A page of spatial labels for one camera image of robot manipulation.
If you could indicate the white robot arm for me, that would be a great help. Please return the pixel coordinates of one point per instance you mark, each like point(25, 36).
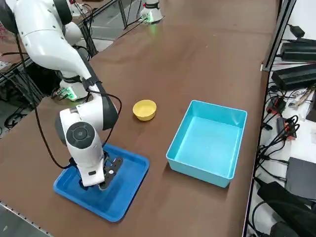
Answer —
point(151, 10)
point(44, 37)

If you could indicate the dark blue tray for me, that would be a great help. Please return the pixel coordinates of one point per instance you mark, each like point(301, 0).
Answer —
point(123, 197)

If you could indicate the yellow bowl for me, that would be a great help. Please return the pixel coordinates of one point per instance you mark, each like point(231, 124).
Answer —
point(144, 109)

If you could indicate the light blue bin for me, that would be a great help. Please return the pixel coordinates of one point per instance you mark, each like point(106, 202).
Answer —
point(207, 148)

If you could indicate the red and black device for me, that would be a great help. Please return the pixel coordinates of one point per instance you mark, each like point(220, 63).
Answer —
point(277, 105)

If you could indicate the black bag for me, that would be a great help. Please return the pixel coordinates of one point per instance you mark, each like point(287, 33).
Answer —
point(286, 209)

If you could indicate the black adapter with orange plugs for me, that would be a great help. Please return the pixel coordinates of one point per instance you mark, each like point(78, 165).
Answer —
point(287, 128)

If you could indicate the dark grey flat box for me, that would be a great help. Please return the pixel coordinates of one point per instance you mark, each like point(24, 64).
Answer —
point(302, 177)

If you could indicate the colourful packet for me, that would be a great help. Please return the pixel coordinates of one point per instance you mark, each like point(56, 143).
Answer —
point(300, 97)

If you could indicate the long black power brick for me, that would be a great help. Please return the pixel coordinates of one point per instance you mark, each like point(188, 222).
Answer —
point(298, 49)
point(293, 77)

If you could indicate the small black power adapter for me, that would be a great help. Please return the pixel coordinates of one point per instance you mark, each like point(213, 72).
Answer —
point(297, 30)

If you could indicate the aluminium frame post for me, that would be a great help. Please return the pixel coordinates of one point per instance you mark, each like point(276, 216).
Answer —
point(279, 34)

